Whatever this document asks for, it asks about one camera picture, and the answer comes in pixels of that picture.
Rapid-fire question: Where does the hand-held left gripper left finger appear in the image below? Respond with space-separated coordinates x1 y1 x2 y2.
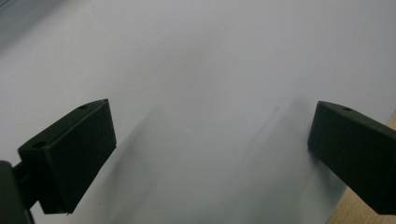
12 98 118 216

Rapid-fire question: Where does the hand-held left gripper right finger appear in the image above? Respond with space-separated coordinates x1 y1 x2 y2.
306 100 396 217

